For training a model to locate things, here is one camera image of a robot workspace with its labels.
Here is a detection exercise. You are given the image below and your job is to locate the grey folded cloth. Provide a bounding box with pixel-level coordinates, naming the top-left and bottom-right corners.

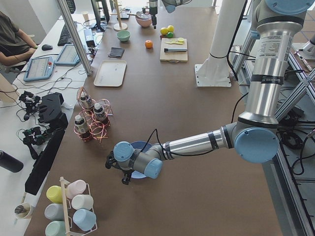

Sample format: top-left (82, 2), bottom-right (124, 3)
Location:
top-left (108, 47), bottom-right (125, 58)

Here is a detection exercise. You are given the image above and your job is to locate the wooden cutting board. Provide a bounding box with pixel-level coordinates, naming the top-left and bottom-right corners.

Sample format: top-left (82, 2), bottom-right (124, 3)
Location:
top-left (160, 38), bottom-right (188, 62)

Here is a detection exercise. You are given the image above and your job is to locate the yellow cup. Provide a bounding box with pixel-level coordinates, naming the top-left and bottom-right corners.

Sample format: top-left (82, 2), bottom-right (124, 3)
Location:
top-left (46, 185), bottom-right (63, 204)

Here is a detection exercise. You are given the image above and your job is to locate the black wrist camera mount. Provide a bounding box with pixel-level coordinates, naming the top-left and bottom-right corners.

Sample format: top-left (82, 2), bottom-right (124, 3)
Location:
top-left (105, 151), bottom-right (120, 169)

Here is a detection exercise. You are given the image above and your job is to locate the green lime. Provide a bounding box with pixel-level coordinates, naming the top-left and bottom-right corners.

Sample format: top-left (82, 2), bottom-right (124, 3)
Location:
top-left (165, 32), bottom-right (174, 38)

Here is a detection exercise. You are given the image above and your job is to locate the black keyboard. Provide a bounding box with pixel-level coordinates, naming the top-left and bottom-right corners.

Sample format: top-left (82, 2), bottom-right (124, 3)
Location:
top-left (57, 25), bottom-right (72, 46)

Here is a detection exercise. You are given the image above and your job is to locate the bottle lower left rack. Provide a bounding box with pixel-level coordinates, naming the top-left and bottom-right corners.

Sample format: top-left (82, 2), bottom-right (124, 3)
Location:
top-left (74, 115), bottom-right (92, 142)

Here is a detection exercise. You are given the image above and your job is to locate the seated person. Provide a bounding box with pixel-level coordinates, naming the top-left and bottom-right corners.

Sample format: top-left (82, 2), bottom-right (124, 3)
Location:
top-left (0, 12), bottom-right (37, 66)

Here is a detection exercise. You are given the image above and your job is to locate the wooden cup rack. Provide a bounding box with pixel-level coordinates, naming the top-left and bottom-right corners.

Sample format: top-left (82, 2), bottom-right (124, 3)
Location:
top-left (60, 177), bottom-right (98, 236)

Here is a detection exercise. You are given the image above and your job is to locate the wooden stand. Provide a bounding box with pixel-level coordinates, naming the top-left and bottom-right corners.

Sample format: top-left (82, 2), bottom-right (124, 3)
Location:
top-left (111, 0), bottom-right (128, 32)

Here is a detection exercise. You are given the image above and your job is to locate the green bowl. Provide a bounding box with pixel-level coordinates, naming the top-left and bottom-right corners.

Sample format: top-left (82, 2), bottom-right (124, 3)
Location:
top-left (116, 30), bottom-right (130, 42)

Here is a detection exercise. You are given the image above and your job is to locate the pink cup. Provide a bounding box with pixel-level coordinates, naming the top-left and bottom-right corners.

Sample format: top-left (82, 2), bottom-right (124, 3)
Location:
top-left (65, 179), bottom-right (86, 199)

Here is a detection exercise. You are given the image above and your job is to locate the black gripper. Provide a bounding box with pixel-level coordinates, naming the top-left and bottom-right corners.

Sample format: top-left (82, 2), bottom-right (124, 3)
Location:
top-left (122, 170), bottom-right (133, 184)

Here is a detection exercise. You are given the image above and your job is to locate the copper wire bottle rack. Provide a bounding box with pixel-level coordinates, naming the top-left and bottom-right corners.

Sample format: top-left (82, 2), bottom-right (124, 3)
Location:
top-left (73, 87), bottom-right (113, 143)

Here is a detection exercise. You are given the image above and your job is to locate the grey cup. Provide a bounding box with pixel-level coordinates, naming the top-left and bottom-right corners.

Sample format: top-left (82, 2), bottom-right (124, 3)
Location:
top-left (44, 203), bottom-right (64, 221)

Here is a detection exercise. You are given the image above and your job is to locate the green cup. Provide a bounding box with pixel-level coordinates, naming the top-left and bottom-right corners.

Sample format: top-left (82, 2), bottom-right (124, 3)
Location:
top-left (45, 221), bottom-right (65, 236)

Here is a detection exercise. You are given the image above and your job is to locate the yellow lemon lower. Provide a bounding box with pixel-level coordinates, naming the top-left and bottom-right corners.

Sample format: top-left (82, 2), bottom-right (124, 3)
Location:
top-left (167, 25), bottom-right (174, 32)

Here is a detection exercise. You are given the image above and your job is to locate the yellow lemon upper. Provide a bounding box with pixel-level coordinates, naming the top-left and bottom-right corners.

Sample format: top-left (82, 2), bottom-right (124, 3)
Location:
top-left (160, 28), bottom-right (169, 35)

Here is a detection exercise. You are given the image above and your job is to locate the blue cup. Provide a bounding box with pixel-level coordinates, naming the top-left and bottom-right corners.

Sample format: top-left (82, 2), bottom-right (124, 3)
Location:
top-left (72, 208), bottom-right (96, 231)

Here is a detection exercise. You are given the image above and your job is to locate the white cup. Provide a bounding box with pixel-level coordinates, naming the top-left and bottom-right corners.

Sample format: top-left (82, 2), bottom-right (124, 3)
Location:
top-left (71, 194), bottom-right (94, 210)

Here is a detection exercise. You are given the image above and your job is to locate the paper cup with utensils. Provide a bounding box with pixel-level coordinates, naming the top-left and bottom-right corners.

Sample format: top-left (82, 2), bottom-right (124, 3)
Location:
top-left (14, 203), bottom-right (33, 219)

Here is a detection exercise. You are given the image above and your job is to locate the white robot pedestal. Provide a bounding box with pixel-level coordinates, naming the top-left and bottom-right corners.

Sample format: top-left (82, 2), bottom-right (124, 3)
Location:
top-left (195, 0), bottom-right (247, 87)

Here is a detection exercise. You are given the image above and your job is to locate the pink bowl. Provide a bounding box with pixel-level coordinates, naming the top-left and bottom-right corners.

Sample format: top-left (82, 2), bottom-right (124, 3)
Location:
top-left (135, 11), bottom-right (152, 28)

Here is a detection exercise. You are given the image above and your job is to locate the black water bottle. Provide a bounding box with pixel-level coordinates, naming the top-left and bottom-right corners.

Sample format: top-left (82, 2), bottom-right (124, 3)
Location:
top-left (0, 150), bottom-right (24, 173)

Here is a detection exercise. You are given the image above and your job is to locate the teach pendant with red button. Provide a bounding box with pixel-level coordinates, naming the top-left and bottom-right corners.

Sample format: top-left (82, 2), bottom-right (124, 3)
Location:
top-left (23, 57), bottom-right (54, 82)

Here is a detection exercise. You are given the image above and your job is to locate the bottle top in rack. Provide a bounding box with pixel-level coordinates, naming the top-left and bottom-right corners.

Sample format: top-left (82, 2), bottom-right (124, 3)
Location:
top-left (80, 94), bottom-right (95, 110)

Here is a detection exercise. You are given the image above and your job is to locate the bottle lower right rack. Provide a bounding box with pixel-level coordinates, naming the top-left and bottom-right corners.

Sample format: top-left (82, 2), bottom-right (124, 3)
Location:
top-left (94, 103), bottom-right (109, 125)

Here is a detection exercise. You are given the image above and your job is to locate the yellow lemon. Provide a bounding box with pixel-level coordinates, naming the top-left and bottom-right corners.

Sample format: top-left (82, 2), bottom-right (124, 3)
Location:
top-left (167, 25), bottom-right (174, 32)
top-left (160, 28), bottom-right (169, 35)

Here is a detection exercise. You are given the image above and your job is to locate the blue plate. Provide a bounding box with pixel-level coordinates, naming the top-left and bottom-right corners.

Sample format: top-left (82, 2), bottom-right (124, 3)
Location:
top-left (131, 141), bottom-right (152, 179)

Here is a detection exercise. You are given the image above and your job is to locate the orange fruit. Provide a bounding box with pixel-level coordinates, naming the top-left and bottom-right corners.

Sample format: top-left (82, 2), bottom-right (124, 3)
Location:
top-left (145, 40), bottom-right (153, 49)

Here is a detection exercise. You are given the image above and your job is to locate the black computer mouse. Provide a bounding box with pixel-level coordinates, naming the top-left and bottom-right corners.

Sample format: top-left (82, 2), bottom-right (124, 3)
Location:
top-left (41, 44), bottom-right (53, 51)

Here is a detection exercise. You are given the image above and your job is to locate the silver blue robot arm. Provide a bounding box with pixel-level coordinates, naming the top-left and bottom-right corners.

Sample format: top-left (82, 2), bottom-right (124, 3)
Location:
top-left (105, 0), bottom-right (313, 184)

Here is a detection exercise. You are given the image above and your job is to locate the cream rabbit tray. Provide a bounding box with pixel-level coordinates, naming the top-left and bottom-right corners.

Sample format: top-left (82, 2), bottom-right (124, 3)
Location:
top-left (94, 60), bottom-right (126, 87)

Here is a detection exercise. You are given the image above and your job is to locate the aluminium frame post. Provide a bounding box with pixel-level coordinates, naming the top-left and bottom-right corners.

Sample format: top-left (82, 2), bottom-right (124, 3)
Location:
top-left (56, 0), bottom-right (92, 76)

